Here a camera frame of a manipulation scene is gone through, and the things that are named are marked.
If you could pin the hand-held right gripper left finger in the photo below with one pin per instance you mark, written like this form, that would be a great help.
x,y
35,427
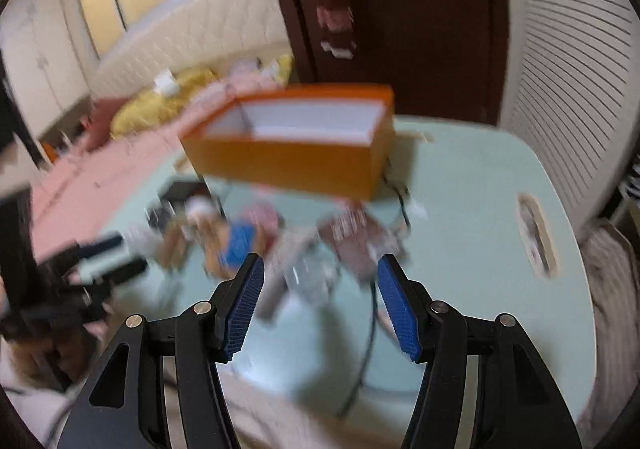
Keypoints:
x,y
245,309

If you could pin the beige striped cloth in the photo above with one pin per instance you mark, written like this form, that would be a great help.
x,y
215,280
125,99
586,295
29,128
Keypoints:
x,y
615,329

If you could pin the pink glitter round case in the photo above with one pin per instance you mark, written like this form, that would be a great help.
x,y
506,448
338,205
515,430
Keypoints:
x,y
262,221

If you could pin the white doll figurine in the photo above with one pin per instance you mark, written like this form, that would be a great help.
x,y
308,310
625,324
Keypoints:
x,y
202,209

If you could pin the dark brown wooden door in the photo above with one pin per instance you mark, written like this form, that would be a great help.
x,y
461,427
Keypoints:
x,y
425,54

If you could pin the white louvered closet door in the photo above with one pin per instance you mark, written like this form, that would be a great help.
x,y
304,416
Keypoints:
x,y
575,79

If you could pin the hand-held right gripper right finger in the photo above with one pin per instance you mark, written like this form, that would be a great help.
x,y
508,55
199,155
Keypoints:
x,y
397,309

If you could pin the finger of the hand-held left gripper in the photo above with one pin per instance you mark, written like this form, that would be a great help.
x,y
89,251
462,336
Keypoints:
x,y
100,246
120,271

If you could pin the cream tufted headboard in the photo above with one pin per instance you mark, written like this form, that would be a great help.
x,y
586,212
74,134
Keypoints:
x,y
200,29

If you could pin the brown pillow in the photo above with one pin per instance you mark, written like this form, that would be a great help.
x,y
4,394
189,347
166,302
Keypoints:
x,y
102,121

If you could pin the black quilted pouch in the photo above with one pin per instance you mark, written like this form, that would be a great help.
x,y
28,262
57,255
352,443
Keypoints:
x,y
182,191

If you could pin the brown card deck box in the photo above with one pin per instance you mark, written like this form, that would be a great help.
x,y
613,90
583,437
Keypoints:
x,y
350,234

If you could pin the brown hamster plush toy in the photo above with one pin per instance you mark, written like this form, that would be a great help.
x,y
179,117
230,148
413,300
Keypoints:
x,y
240,241

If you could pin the white cabinet doors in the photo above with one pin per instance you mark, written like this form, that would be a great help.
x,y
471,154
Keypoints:
x,y
35,69

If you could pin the orange cardboard box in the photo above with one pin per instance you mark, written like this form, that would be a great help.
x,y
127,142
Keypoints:
x,y
290,164

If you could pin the pink quilted blanket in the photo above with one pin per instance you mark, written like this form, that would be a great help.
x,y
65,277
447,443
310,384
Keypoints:
x,y
75,189

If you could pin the yellow blanket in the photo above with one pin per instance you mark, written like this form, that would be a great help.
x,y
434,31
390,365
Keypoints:
x,y
150,109

